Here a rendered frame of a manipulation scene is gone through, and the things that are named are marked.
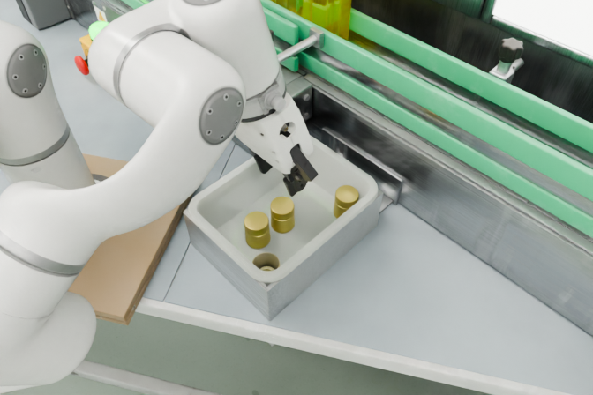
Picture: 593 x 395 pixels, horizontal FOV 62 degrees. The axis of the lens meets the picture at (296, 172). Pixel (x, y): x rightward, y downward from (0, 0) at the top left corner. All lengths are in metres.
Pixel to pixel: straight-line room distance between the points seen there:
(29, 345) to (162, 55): 0.26
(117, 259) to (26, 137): 0.21
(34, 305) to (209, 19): 0.26
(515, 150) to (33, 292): 0.52
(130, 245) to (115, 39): 0.39
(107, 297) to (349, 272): 0.33
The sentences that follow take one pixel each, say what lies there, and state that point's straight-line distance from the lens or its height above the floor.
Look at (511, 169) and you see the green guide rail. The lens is 0.66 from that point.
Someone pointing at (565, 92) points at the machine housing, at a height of 0.91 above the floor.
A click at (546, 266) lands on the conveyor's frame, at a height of 0.82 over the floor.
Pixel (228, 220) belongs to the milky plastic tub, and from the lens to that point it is 0.74.
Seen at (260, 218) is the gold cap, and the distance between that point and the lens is 0.69.
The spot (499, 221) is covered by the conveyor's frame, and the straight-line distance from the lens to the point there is 0.69.
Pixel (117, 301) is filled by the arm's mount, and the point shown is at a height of 0.77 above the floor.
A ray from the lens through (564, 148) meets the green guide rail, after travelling 0.71.
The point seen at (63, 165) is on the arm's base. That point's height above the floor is 0.90.
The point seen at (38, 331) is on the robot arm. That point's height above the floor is 0.97.
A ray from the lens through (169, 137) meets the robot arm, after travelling 0.36.
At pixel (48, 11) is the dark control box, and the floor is 0.79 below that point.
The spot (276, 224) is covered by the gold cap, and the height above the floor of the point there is 0.79.
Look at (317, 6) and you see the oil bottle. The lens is 0.76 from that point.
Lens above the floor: 1.36
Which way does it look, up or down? 47 degrees down
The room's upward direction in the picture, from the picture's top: straight up
